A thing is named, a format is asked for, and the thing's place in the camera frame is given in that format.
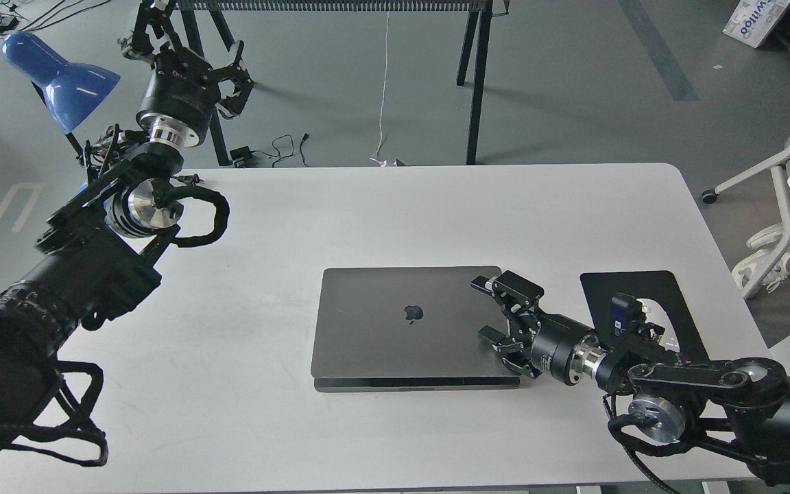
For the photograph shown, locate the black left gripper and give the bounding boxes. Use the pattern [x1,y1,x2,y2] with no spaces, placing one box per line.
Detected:
[119,1,254,132]

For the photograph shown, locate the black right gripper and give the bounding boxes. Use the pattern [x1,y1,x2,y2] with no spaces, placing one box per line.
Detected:
[470,271,598,385]

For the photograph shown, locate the grey laptop computer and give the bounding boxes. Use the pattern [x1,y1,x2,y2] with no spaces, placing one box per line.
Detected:
[311,266,520,392]

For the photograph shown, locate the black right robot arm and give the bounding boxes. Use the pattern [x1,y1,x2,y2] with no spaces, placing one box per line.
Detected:
[471,271,790,492]

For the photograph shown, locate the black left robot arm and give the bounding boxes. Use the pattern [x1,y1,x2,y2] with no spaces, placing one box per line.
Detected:
[0,1,254,468]

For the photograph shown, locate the blue desk lamp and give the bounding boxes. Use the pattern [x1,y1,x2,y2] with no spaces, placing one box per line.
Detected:
[2,30,121,159]

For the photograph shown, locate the black mouse pad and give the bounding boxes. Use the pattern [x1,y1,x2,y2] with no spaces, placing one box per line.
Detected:
[580,271,709,362]

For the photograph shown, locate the white office chair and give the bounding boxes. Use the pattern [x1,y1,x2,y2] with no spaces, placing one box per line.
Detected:
[699,138,790,300]

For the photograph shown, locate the white cardboard box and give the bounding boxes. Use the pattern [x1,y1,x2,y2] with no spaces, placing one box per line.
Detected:
[722,1,790,48]

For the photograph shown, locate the black power adapter with cable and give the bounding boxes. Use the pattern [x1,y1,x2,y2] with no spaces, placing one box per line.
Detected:
[228,132,310,169]

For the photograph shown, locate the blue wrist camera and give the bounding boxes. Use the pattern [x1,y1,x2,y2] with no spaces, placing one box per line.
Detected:
[611,293,646,338]

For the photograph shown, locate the white hanging cable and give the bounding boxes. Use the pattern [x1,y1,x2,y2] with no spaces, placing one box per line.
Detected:
[370,10,392,166]

